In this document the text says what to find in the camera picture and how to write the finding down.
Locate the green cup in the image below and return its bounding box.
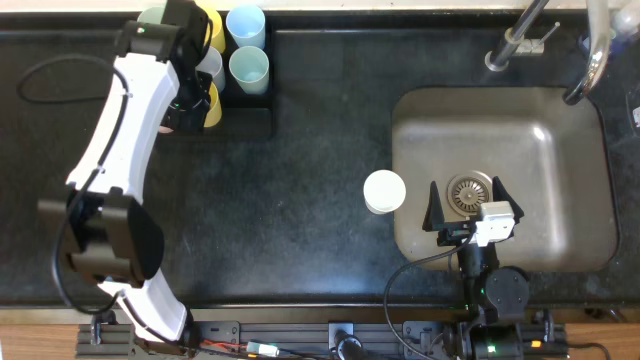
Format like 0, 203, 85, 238
228, 45, 271, 96
137, 5, 166, 25

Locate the steel sink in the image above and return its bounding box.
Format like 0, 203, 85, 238
391, 85, 621, 274

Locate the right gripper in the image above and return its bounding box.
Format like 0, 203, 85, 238
422, 175, 525, 247

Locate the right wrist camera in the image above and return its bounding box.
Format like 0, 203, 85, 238
472, 200, 517, 248

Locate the mounting rail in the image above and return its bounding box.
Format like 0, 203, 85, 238
74, 308, 614, 360

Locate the grey cup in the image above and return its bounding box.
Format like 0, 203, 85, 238
197, 46, 226, 94

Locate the black tray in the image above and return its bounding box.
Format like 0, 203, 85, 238
154, 12, 275, 142

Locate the yellow cup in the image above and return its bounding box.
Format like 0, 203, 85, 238
202, 82, 224, 129
197, 4, 227, 54

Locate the white cup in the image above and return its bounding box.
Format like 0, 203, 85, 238
362, 169, 408, 216

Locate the blue soap bottle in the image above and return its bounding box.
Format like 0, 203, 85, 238
579, 2, 640, 59

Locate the steel tap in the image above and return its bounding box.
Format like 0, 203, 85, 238
483, 0, 614, 106

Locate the black cable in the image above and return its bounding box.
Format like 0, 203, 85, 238
382, 234, 476, 360
16, 53, 132, 317

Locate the blue cup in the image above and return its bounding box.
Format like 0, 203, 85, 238
225, 4, 267, 50

